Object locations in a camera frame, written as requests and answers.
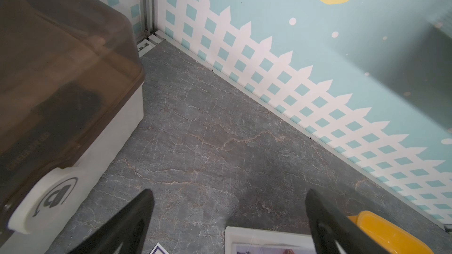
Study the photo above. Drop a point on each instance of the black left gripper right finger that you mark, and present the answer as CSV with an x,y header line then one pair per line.
x,y
330,229

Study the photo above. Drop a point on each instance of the clear acrylic menu holder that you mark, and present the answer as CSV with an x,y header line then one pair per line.
x,y
264,237

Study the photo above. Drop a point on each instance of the yellow plastic tray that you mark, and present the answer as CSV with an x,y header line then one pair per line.
x,y
392,238

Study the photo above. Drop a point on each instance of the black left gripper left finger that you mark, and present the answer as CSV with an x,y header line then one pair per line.
x,y
125,232

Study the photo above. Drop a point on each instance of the pink special menu sheet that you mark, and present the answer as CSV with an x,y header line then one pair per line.
x,y
270,249

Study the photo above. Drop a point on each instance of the white box with brown lid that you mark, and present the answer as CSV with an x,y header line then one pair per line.
x,y
71,96

